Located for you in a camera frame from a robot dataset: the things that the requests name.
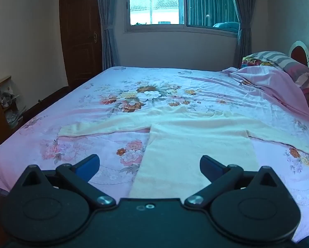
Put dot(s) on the right grey curtain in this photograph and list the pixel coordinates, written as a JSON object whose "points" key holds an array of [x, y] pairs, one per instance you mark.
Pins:
{"points": [[251, 34]]}

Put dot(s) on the cream long-sleeve knit top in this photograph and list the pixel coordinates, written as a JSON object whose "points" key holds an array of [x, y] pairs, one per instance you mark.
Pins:
{"points": [[179, 138]]}

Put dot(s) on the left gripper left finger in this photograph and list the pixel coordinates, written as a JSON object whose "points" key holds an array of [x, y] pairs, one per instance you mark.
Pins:
{"points": [[76, 178]]}

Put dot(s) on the left grey curtain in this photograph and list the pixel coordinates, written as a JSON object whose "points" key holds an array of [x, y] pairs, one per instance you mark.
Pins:
{"points": [[110, 57]]}

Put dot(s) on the floral pink bed sheet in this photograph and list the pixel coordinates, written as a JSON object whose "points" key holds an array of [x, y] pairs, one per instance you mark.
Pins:
{"points": [[126, 90]]}

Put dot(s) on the red white headboard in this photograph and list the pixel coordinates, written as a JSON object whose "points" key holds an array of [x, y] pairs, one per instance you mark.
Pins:
{"points": [[300, 52]]}

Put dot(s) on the striped floral pillow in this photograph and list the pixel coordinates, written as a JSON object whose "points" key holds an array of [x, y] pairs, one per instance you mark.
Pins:
{"points": [[296, 70]]}

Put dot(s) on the grey curtain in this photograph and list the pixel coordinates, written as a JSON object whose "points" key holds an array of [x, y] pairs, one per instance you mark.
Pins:
{"points": [[110, 57], [251, 34]]}

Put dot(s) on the window with frame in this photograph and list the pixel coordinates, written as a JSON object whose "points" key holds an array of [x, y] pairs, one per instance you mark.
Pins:
{"points": [[201, 14]]}

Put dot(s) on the pink folded blanket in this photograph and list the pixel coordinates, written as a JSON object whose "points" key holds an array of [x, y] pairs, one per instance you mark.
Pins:
{"points": [[276, 83]]}

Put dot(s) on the teal cushion on sill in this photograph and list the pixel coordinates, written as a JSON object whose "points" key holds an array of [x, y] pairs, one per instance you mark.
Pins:
{"points": [[228, 26]]}

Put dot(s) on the wooden side cabinet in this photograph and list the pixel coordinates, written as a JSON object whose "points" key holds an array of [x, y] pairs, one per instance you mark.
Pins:
{"points": [[10, 115]]}

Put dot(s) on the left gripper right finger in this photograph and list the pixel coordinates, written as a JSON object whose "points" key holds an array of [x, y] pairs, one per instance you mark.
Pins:
{"points": [[223, 179]]}

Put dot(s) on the dark wooden wardrobe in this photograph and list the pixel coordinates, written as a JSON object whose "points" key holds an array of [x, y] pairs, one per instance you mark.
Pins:
{"points": [[80, 31]]}

